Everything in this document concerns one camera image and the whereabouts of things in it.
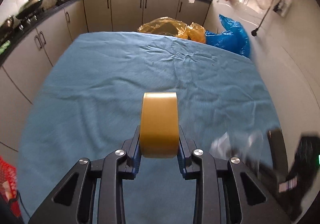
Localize brown tape roll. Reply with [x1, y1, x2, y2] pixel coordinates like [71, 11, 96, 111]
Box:
[139, 93, 179, 158]

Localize clear plastic cup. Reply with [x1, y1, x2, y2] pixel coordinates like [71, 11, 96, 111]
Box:
[209, 130, 263, 175]

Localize grey lower kitchen cabinets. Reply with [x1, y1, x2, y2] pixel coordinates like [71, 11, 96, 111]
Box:
[1, 0, 212, 151]

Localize blue table cloth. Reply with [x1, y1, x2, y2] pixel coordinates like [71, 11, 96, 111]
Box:
[17, 32, 279, 223]

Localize blue plastic bag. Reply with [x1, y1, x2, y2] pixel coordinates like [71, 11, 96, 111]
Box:
[205, 15, 251, 58]

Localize yellow plastic bag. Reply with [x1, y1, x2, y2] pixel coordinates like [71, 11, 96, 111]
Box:
[137, 17, 206, 44]

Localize red plastic mesh basket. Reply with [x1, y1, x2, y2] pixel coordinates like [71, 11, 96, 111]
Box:
[1, 157, 21, 219]

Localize green cloth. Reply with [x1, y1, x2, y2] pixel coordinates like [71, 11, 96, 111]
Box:
[0, 40, 11, 54]

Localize black frying pan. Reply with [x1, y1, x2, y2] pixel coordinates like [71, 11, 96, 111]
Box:
[0, 16, 14, 39]

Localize wok with lid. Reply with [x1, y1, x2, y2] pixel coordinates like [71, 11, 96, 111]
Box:
[15, 0, 43, 20]

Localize black hanging cable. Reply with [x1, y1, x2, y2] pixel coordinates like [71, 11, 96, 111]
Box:
[251, 0, 278, 37]

